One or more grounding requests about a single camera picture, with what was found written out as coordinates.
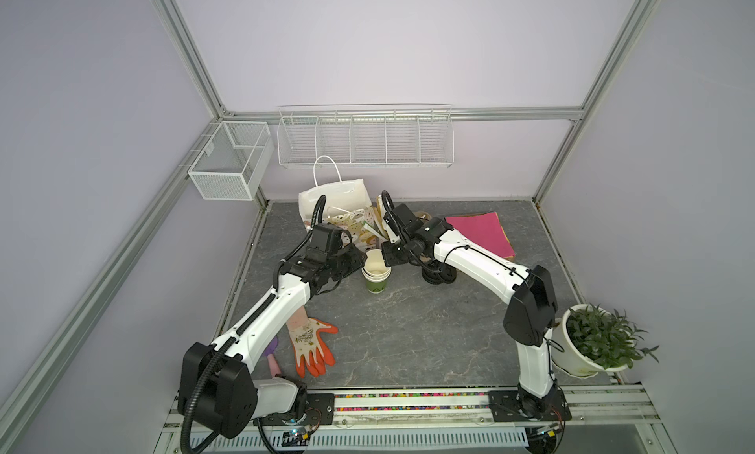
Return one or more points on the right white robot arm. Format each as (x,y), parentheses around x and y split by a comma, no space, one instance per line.
(442,251)

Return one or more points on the purple pink silicone spatula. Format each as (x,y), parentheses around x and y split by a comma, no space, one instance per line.
(272,362)

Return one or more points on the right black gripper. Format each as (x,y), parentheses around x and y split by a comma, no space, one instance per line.
(388,258)

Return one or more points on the white cartoon paper gift bag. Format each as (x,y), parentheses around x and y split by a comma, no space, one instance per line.
(342,197)

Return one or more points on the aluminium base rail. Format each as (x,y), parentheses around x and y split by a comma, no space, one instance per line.
(614,418)

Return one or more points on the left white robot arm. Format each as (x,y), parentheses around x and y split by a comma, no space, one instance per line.
(217,393)

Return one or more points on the long white wire shelf basket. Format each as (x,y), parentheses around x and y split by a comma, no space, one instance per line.
(365,135)

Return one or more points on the green paper coffee cup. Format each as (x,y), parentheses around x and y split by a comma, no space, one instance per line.
(376,271)

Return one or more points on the stack of black cup lids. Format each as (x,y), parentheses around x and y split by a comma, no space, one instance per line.
(438,273)

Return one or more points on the pink cup of stirrers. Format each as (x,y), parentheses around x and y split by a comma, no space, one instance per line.
(366,228)

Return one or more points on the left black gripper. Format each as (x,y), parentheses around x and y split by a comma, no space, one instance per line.
(356,261)

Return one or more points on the potted green plant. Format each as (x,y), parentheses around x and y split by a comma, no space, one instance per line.
(590,340)

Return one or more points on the small white mesh basket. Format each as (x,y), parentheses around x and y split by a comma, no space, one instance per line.
(233,161)

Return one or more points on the orange white work glove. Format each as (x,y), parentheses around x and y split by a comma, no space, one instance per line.
(312,355)

